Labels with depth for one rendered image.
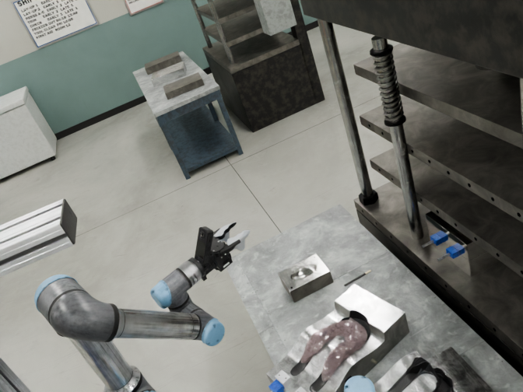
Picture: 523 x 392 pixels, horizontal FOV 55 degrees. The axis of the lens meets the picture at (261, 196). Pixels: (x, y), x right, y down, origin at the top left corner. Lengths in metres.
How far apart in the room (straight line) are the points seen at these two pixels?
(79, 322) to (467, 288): 1.50
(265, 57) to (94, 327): 4.62
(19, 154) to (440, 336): 6.52
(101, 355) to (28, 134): 6.21
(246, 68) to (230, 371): 3.40
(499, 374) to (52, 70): 7.31
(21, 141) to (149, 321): 6.36
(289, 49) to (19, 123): 3.80
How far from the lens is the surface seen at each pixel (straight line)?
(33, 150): 7.65
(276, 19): 5.37
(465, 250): 2.16
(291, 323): 2.21
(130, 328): 1.37
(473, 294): 2.19
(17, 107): 7.49
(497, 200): 1.82
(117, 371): 1.58
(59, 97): 8.30
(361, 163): 2.60
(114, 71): 8.22
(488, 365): 1.96
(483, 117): 1.75
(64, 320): 1.33
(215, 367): 3.31
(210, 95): 5.15
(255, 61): 5.62
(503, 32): 1.33
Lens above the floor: 2.37
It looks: 31 degrees down
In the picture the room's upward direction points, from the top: 21 degrees counter-clockwise
